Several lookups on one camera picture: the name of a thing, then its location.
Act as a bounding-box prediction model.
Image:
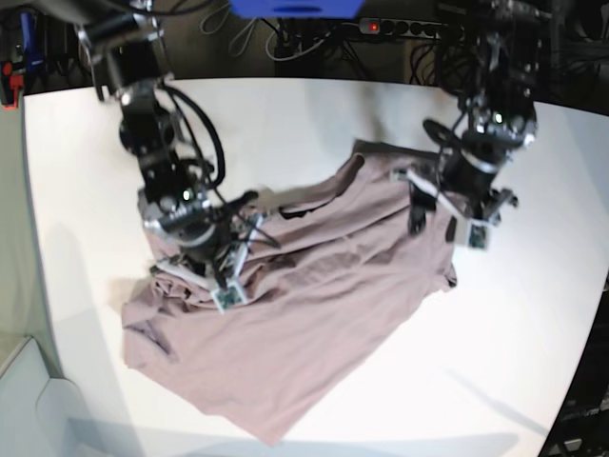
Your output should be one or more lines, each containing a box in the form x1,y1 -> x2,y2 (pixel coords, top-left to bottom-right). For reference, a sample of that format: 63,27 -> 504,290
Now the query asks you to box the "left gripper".
390,149 -> 519,248

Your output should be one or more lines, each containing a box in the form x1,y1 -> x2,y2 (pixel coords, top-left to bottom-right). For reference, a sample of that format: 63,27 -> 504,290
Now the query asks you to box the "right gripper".
149,211 -> 265,301

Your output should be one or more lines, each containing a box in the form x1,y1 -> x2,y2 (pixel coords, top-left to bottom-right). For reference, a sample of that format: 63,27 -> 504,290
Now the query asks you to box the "mauve t-shirt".
122,142 -> 457,445

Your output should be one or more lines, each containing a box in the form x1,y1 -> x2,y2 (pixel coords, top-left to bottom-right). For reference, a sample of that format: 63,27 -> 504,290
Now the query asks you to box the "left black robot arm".
392,1 -> 608,249

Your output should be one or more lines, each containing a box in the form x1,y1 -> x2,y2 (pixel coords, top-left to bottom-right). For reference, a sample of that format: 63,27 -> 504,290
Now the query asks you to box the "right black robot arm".
42,1 -> 264,312

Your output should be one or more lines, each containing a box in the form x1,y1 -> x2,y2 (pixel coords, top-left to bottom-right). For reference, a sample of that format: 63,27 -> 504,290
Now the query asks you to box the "blue box overhead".
229,0 -> 364,18

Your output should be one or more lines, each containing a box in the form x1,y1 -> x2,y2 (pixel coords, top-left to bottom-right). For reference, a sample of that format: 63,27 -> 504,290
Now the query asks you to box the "red black clamp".
1,60 -> 25,110

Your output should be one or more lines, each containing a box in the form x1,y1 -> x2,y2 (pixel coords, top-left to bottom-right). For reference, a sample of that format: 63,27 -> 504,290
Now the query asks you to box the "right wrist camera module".
210,281 -> 248,314

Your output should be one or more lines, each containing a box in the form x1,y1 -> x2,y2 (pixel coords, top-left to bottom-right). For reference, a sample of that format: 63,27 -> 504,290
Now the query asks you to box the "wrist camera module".
465,221 -> 491,250
210,281 -> 248,314

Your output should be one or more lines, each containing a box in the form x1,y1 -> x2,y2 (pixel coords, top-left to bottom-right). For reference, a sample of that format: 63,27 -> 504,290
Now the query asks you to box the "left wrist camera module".
465,221 -> 491,250

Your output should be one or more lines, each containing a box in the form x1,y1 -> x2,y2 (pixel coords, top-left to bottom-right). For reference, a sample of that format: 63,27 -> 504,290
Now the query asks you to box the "white power strip red switch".
349,17 -> 465,43

